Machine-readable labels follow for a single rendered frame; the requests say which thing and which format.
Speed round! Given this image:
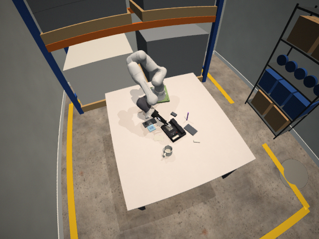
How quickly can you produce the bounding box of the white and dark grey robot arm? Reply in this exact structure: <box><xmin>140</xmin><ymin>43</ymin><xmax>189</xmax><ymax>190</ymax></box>
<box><xmin>126</xmin><ymin>50</ymin><xmax>167</xmax><ymax>119</ymax></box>

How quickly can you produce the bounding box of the grey mug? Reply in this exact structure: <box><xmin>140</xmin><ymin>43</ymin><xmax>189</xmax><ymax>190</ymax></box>
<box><xmin>163</xmin><ymin>145</ymin><xmax>172</xmax><ymax>157</ymax></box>

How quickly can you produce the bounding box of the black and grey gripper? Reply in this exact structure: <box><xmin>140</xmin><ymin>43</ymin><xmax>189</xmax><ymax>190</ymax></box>
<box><xmin>151</xmin><ymin>110</ymin><xmax>171</xmax><ymax>127</ymax></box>

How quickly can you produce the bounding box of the black desk phone body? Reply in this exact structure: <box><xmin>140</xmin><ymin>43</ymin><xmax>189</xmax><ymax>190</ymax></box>
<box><xmin>161</xmin><ymin>121</ymin><xmax>186</xmax><ymax>142</ymax></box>

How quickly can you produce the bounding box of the light blue sticky note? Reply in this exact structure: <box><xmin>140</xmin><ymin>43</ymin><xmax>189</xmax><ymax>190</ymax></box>
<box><xmin>147</xmin><ymin>124</ymin><xmax>156</xmax><ymax>132</ymax></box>

